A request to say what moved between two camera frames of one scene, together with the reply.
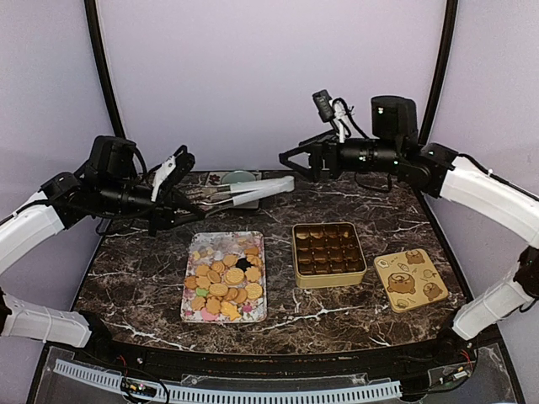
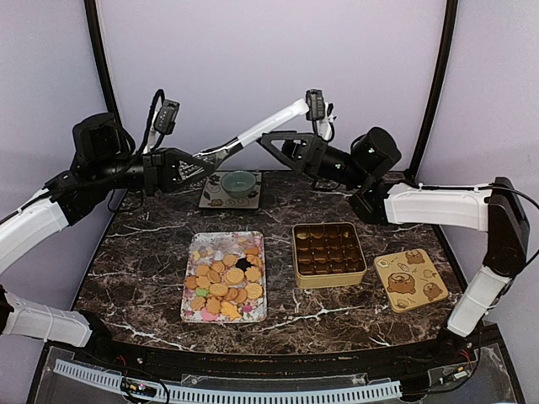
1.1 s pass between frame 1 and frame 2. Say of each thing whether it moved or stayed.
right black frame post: stayed
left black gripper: moved
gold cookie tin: stayed
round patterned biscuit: stayed
